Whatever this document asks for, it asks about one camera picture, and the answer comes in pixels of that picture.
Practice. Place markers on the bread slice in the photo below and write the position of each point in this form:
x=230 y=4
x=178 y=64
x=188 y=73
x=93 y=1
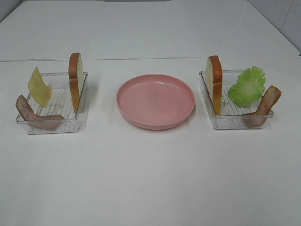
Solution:
x=76 y=78
x=213 y=81

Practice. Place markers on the bacon strip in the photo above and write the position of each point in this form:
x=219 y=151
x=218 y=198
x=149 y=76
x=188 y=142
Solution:
x=35 y=117
x=265 y=106

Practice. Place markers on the green lettuce leaf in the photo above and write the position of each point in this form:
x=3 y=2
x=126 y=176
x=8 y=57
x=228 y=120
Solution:
x=249 y=87

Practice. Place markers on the pink round plate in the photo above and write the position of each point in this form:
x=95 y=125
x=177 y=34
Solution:
x=155 y=101

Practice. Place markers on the clear right plastic tray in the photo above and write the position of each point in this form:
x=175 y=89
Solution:
x=232 y=116

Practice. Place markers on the clear plastic tray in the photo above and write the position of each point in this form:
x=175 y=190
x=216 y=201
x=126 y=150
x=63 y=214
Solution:
x=232 y=116
x=60 y=103

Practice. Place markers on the clear left plastic tray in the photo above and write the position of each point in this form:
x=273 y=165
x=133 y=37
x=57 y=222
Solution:
x=60 y=103

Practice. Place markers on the yellow cheese slice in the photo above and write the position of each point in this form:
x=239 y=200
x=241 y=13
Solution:
x=38 y=89

